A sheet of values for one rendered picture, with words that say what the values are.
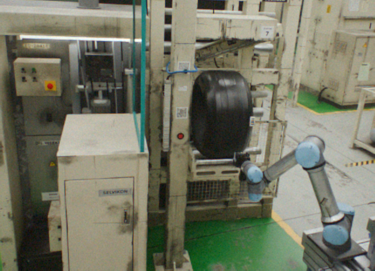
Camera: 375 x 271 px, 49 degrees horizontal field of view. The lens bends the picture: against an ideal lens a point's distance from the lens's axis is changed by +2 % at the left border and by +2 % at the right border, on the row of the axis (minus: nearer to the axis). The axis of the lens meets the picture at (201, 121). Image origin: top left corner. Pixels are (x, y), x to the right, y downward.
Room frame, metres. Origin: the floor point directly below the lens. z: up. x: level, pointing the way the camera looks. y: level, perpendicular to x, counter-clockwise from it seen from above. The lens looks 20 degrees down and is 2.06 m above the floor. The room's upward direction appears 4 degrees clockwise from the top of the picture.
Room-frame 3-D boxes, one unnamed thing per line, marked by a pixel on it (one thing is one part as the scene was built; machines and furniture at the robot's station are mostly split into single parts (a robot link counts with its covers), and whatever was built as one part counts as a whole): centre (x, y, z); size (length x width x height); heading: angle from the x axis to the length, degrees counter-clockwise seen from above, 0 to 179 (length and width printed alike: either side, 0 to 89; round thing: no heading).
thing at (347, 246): (1.90, -0.77, 0.77); 0.15 x 0.15 x 0.10
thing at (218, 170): (2.44, -0.13, 0.84); 0.36 x 0.09 x 0.06; 104
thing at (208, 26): (2.89, -0.15, 1.71); 0.61 x 0.25 x 0.15; 104
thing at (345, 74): (7.03, -2.63, 0.62); 0.91 x 0.58 x 1.25; 114
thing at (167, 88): (2.44, 0.22, 1.19); 0.05 x 0.04 x 0.48; 14
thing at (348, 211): (1.89, -0.77, 0.88); 0.13 x 0.12 x 0.14; 154
